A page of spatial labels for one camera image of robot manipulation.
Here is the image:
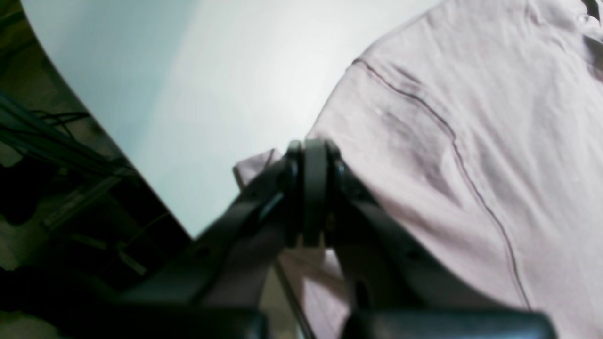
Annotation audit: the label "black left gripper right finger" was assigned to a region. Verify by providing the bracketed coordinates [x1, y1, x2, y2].
[304, 140, 557, 339]

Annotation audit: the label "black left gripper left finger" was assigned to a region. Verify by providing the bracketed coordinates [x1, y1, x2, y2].
[65, 141, 302, 339]

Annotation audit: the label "pink t-shirt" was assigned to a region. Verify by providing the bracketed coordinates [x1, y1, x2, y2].
[233, 0, 603, 339]

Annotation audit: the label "black cable bundle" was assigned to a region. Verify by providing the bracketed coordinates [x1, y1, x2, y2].
[0, 94, 137, 179]

